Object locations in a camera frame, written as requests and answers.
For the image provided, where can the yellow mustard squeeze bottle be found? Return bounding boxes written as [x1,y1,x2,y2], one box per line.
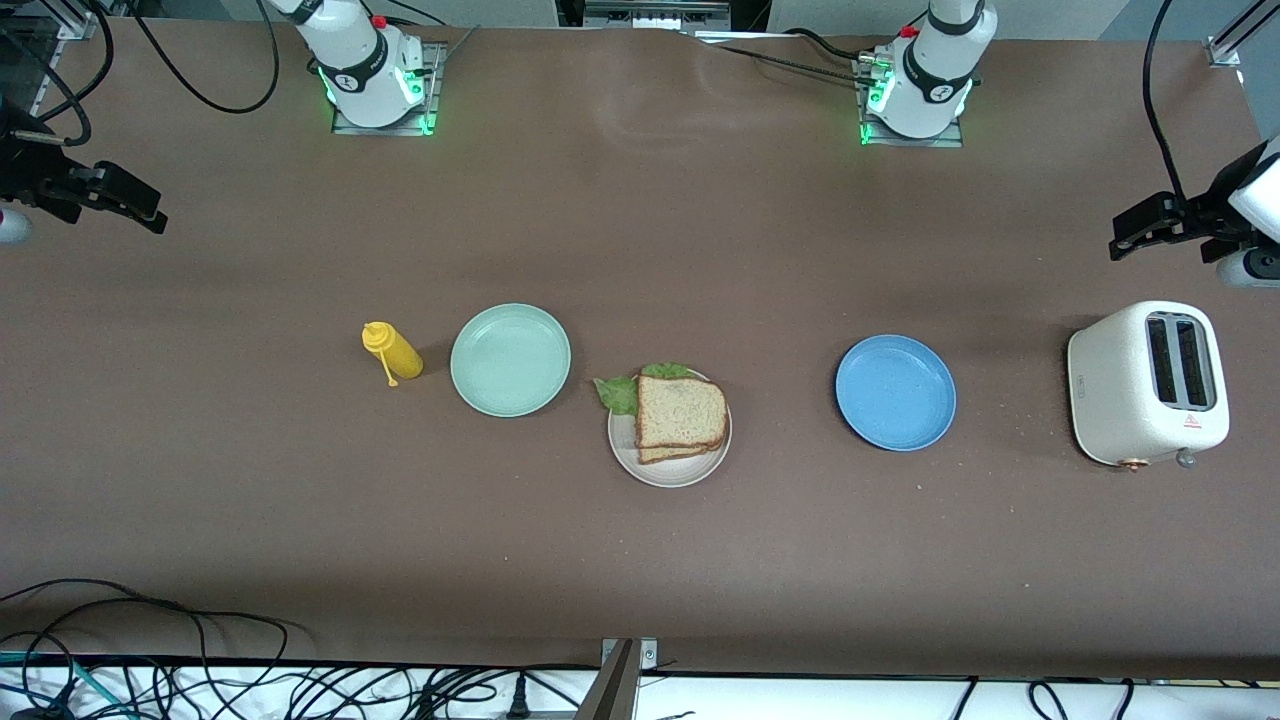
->
[361,321,424,388]

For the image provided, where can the brown bread slice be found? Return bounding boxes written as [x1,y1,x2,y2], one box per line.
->
[634,374,729,450]
[638,430,728,465]

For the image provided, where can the green lettuce leaf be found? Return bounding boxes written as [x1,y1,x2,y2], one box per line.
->
[594,362,697,417]

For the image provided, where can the blue plate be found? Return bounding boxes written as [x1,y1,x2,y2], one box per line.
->
[835,334,958,452]

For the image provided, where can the mint green plate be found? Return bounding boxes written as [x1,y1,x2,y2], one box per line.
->
[450,303,572,418]

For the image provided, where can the beige plate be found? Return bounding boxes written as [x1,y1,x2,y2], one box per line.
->
[608,368,733,489]

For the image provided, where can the white toaster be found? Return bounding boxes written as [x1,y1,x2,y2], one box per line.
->
[1067,300,1231,471]

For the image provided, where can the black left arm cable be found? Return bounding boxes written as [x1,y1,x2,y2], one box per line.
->
[1143,0,1191,206]

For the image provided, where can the aluminium frame rail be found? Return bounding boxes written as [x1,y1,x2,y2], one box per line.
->
[20,10,93,123]
[1205,0,1280,69]

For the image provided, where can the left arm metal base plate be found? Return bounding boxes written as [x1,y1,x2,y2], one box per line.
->
[853,55,966,149]

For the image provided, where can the black floor cable loop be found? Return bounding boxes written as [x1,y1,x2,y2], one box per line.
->
[0,578,291,720]

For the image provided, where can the thick black braided cable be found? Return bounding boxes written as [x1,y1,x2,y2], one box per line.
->
[700,40,881,89]

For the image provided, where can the teal floor cable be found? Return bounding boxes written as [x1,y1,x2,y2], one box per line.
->
[0,650,131,720]

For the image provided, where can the grey metal table bracket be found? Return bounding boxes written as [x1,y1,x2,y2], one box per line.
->
[575,637,661,720]

